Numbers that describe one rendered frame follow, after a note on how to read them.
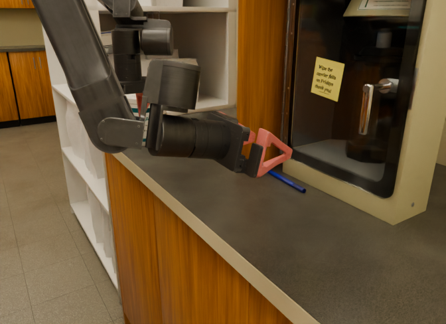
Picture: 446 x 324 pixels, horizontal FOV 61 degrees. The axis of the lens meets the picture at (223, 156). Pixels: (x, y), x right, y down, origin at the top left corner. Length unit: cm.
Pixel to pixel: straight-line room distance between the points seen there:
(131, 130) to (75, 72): 10
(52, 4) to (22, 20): 544
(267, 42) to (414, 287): 60
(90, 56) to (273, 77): 56
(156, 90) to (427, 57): 45
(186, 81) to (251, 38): 44
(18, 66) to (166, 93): 495
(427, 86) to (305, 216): 32
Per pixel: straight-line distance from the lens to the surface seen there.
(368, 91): 69
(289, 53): 89
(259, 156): 51
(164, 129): 49
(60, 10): 51
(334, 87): 81
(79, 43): 50
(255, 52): 91
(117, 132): 48
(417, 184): 81
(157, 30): 83
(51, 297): 219
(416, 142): 76
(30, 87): 545
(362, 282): 63
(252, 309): 75
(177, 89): 49
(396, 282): 65
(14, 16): 594
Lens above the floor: 131
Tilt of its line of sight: 20 degrees down
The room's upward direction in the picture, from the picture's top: straight up
